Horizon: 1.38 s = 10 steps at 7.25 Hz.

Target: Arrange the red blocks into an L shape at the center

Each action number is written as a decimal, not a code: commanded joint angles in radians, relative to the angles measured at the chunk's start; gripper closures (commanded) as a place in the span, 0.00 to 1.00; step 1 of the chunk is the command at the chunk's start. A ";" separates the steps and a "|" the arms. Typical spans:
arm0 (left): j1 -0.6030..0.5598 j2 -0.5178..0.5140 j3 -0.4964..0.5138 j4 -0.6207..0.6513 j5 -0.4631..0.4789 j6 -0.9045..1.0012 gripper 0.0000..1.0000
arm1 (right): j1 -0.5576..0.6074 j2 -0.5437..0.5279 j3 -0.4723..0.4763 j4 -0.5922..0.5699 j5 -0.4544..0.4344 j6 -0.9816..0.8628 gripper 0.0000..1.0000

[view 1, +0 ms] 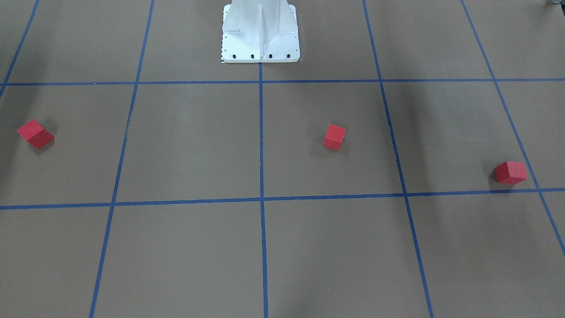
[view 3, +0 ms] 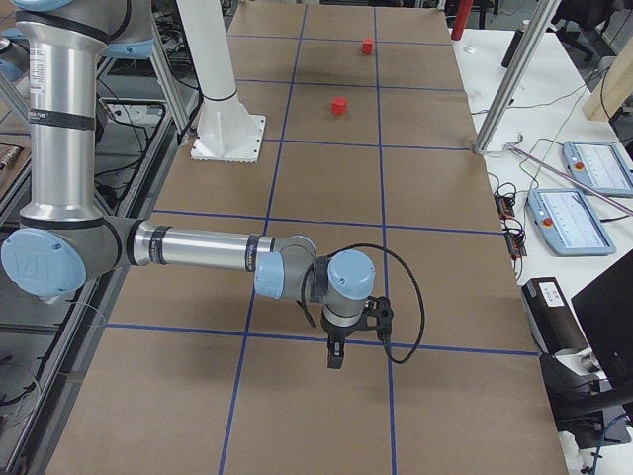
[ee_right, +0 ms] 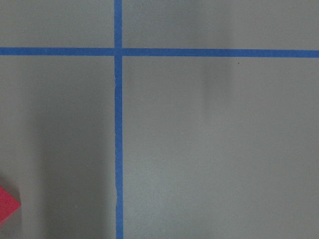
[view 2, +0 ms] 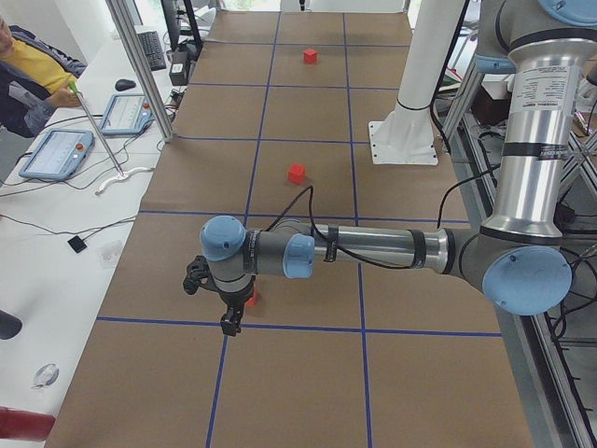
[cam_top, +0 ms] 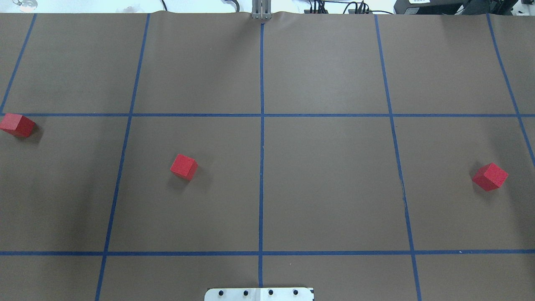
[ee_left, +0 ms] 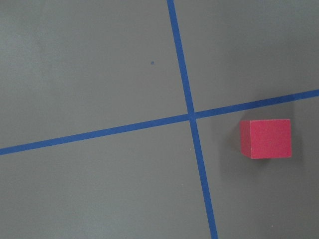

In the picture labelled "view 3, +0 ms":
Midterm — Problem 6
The wooden board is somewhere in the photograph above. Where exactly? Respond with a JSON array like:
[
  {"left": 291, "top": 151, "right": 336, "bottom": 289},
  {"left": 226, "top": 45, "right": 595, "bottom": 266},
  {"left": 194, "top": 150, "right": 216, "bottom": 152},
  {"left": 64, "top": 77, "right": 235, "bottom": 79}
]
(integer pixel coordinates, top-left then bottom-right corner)
[{"left": 583, "top": 40, "right": 632, "bottom": 122}]

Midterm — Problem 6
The aluminium frame post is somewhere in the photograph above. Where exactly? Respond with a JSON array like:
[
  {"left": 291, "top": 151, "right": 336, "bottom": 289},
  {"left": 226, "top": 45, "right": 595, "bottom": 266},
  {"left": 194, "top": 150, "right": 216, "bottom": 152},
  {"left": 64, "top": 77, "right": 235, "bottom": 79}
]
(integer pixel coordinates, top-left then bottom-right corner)
[{"left": 473, "top": 0, "right": 561, "bottom": 155}]

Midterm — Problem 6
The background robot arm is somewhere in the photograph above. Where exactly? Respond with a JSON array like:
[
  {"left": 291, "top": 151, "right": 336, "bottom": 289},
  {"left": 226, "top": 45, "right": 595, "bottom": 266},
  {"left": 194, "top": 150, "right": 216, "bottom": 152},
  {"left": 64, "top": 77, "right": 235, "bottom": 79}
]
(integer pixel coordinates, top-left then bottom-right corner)
[{"left": 1, "top": 28, "right": 30, "bottom": 82}]

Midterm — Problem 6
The black camera cable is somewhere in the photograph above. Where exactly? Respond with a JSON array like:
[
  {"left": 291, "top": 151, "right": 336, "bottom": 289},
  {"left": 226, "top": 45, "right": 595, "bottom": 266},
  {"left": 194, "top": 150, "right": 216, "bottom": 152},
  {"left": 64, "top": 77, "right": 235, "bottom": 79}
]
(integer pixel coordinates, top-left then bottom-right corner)
[{"left": 340, "top": 242, "right": 426, "bottom": 365}]

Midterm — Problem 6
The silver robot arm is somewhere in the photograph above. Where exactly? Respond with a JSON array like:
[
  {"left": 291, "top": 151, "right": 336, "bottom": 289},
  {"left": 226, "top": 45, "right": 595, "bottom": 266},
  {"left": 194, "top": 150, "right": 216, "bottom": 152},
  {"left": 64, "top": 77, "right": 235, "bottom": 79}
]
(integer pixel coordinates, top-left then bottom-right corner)
[{"left": 1, "top": 1, "right": 378, "bottom": 369}]

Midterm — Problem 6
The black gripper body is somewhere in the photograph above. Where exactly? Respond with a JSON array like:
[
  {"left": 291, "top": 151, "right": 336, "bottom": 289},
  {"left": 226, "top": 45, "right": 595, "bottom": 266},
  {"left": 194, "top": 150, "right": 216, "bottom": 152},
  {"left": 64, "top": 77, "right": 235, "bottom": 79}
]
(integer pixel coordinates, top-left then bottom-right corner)
[{"left": 320, "top": 312, "right": 367, "bottom": 346}]

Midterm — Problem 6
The black monitor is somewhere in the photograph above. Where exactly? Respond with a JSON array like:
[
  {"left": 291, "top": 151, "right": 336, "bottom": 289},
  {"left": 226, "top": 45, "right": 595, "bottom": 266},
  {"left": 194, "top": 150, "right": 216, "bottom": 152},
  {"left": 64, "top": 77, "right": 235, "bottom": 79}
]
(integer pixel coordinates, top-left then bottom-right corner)
[{"left": 572, "top": 251, "right": 632, "bottom": 386}]

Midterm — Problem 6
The red block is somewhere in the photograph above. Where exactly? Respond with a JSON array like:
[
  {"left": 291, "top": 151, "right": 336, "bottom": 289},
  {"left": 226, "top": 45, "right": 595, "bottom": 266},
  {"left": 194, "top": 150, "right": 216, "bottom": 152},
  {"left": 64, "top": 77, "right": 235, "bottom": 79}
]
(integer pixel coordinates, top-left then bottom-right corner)
[
  {"left": 361, "top": 38, "right": 374, "bottom": 55},
  {"left": 330, "top": 96, "right": 348, "bottom": 117}
]

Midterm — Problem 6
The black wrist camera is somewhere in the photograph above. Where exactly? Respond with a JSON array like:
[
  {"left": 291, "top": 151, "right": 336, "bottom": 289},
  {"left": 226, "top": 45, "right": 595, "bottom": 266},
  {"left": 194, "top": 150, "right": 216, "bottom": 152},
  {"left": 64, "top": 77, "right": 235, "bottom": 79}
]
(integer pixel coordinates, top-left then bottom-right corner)
[{"left": 364, "top": 297, "right": 394, "bottom": 345}]

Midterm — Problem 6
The upper teach pendant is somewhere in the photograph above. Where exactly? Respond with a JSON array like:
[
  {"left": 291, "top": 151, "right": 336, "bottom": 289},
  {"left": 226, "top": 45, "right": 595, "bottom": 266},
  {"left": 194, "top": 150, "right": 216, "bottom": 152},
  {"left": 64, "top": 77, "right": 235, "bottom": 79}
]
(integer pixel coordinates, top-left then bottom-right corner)
[{"left": 563, "top": 141, "right": 632, "bottom": 198}]

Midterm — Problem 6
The lower teach pendant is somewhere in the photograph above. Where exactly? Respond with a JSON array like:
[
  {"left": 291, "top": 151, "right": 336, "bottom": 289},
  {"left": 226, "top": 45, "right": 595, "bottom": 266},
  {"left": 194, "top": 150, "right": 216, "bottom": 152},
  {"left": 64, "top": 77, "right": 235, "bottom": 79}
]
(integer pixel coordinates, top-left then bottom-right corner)
[{"left": 526, "top": 188, "right": 616, "bottom": 257}]

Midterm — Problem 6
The teach pendant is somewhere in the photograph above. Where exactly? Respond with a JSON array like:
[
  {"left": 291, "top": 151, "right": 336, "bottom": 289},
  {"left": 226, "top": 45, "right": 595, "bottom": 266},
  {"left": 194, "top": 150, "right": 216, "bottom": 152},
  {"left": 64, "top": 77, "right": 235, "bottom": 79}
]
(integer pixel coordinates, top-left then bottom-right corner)
[
  {"left": 526, "top": 188, "right": 616, "bottom": 257},
  {"left": 563, "top": 141, "right": 632, "bottom": 198}
]

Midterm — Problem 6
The small electronics board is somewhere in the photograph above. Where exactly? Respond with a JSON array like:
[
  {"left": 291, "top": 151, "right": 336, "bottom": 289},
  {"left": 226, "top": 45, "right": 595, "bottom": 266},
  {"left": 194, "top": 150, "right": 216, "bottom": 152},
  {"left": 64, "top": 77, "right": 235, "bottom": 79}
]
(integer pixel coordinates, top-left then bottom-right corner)
[{"left": 494, "top": 182, "right": 527, "bottom": 260}]

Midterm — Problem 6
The black box with label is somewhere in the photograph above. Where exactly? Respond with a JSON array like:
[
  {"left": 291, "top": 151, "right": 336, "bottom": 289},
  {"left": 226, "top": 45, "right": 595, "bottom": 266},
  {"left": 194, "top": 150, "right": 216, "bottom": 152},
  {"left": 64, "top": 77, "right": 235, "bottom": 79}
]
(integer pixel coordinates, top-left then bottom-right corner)
[{"left": 520, "top": 277, "right": 588, "bottom": 355}]

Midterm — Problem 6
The white pedestal column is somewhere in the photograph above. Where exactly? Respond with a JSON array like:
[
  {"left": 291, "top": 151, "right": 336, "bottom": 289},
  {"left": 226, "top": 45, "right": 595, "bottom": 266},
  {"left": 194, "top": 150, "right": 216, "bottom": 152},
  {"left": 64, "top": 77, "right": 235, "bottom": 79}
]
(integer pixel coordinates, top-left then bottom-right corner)
[{"left": 177, "top": 0, "right": 266, "bottom": 163}]

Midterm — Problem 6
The red cylinder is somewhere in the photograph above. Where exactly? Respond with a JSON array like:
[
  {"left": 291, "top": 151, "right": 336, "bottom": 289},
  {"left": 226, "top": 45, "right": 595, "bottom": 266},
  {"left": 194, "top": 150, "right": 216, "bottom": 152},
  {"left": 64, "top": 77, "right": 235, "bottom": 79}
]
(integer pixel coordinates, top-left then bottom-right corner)
[{"left": 451, "top": 0, "right": 474, "bottom": 41}]

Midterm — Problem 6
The black office chair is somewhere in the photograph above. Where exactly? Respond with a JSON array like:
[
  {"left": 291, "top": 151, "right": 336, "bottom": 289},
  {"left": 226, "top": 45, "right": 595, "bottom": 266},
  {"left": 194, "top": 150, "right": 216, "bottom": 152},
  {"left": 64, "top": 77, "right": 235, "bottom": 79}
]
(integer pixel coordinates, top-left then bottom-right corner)
[{"left": 552, "top": 0, "right": 614, "bottom": 62}]

